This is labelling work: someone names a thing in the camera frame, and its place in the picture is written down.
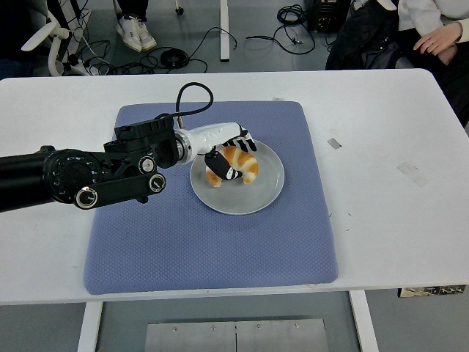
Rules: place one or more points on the seated person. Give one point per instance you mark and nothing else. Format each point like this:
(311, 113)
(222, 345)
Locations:
(417, 14)

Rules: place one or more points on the white floor post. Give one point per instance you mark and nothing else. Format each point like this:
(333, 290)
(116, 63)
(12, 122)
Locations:
(224, 36)

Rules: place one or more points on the black jacket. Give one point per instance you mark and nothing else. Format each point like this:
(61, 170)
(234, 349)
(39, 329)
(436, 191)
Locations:
(351, 44)

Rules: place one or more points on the orange white croissant bread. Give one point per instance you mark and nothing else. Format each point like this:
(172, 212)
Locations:
(247, 163)

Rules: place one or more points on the person's white shoe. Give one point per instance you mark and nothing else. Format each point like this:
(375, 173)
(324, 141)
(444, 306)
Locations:
(147, 36)
(128, 33)

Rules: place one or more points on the long clear tape piece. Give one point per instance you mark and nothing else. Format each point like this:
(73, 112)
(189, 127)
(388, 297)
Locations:
(412, 174)

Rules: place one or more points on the white office chair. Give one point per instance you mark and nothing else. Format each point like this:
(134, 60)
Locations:
(40, 36)

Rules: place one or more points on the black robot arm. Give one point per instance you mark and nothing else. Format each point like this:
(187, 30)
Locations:
(66, 172)

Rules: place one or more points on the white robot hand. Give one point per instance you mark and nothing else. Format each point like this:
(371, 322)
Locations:
(212, 135)

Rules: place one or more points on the small grey tape piece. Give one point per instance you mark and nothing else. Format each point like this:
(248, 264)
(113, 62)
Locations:
(334, 143)

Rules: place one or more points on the pale grey round plate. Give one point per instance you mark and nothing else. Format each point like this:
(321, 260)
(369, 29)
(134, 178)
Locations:
(249, 198)

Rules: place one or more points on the white table leg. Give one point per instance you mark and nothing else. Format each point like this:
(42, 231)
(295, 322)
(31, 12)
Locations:
(88, 330)
(364, 322)

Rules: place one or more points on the blue quilted mat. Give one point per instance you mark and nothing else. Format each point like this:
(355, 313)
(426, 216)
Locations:
(183, 249)

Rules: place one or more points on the person's legs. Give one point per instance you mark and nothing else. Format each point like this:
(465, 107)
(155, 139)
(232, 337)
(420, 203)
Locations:
(132, 7)

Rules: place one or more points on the person's hand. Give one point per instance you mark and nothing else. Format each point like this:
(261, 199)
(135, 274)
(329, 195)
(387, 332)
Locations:
(436, 38)

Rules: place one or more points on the black equipment box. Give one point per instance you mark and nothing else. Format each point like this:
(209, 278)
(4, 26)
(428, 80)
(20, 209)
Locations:
(326, 14)

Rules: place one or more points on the black caster wheel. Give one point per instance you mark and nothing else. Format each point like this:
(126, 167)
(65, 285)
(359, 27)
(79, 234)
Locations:
(179, 11)

